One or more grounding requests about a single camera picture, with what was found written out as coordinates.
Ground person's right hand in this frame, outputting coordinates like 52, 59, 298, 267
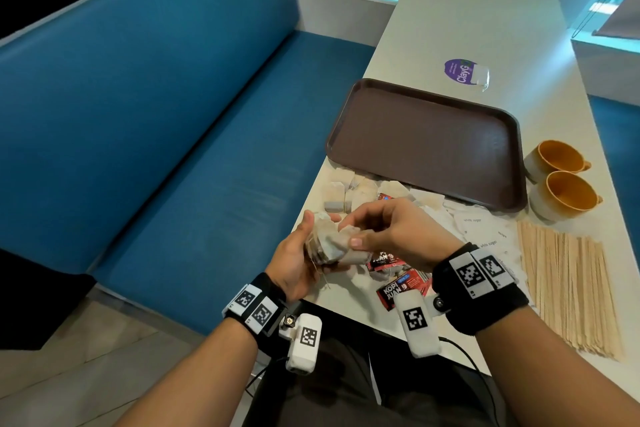
338, 198, 464, 275

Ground person's left hand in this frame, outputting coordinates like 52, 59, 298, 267
264, 210, 352, 303

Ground bundle of tea bags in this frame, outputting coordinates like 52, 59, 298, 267
295, 210, 374, 276

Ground person's left forearm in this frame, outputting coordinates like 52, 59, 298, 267
114, 318, 262, 427

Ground person's right forearm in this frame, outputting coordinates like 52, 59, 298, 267
474, 303, 640, 427

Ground pile of loose tea bags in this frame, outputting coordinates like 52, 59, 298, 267
322, 166, 447, 223

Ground black left wristband with markers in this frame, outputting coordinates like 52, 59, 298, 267
222, 272, 289, 338

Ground black wristband with markers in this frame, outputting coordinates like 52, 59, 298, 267
222, 272, 289, 338
431, 242, 531, 337

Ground brown plastic tray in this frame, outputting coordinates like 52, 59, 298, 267
325, 78, 529, 214

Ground pile of white sugar packets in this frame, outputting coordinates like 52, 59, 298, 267
442, 200, 524, 283

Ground black right wristband with markers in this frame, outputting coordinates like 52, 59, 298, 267
431, 242, 531, 337

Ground person's dark trousers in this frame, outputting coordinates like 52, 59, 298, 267
255, 314, 507, 427

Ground blue upholstered bench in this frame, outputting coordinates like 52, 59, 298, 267
0, 0, 377, 337

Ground purple round sticker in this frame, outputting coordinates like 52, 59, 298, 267
442, 58, 482, 86

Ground orange and grey cup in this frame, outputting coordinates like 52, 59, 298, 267
523, 140, 592, 184
529, 171, 604, 222

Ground pile of wooden stir sticks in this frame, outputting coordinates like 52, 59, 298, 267
516, 220, 625, 362

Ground clear plastic wrapper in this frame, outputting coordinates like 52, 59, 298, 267
470, 63, 492, 91

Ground white window ledge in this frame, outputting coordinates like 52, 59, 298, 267
570, 27, 640, 108

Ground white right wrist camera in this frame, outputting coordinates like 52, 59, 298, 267
394, 287, 444, 359

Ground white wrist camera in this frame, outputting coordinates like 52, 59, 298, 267
278, 314, 324, 375
394, 287, 444, 359

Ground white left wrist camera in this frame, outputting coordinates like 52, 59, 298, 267
278, 314, 324, 375

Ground black cable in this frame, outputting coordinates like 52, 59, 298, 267
438, 336, 503, 427

